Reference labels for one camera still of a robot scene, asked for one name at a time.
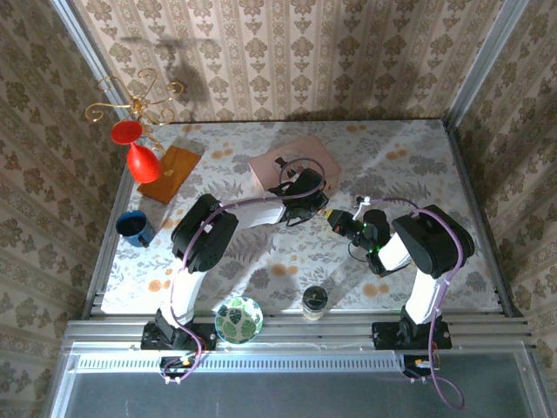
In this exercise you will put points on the pink box with couple print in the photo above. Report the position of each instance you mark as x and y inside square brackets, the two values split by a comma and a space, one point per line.
[322, 152]

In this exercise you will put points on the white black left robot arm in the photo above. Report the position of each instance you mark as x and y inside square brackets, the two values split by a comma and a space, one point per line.
[257, 213]

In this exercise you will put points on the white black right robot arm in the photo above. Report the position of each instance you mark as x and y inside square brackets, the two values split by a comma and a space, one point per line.
[424, 300]

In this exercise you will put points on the floral tablecloth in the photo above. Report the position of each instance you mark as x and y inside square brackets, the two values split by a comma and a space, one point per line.
[304, 261]

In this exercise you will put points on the glass jar with black lid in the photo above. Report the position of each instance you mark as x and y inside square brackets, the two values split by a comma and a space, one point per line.
[315, 298]

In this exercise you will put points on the leaf pattern bowl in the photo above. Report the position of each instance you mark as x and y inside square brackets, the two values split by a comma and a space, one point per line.
[239, 320]

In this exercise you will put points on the brown wooden board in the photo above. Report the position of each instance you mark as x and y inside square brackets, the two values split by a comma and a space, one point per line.
[174, 183]

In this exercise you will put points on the black right connector box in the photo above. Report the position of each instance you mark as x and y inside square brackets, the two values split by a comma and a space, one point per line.
[411, 366]

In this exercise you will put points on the black connector box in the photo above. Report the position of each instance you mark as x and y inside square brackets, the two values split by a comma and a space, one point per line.
[411, 366]
[174, 368]

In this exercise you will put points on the red plastic goblet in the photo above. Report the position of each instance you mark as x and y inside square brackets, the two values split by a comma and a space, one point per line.
[143, 163]

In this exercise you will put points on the blue enamel mug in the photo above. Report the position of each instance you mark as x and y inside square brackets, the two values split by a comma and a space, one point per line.
[130, 224]

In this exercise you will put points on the grey metal panel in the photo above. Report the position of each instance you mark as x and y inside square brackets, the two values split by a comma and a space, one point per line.
[283, 396]

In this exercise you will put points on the black left connector box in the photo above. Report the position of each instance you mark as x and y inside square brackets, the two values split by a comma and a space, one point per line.
[174, 368]

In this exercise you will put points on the aluminium side rail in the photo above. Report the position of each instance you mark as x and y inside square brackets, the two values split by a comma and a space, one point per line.
[466, 174]
[103, 261]

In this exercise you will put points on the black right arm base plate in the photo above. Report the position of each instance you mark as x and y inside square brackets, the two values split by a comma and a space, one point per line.
[385, 337]

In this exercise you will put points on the aluminium table rail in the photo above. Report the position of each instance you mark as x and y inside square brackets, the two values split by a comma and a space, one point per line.
[304, 331]

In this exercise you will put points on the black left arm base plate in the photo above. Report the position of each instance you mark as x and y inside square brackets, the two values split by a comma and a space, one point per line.
[204, 337]

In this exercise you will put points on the aluminium frame post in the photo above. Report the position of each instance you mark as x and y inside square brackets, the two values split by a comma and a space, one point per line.
[494, 43]
[77, 35]

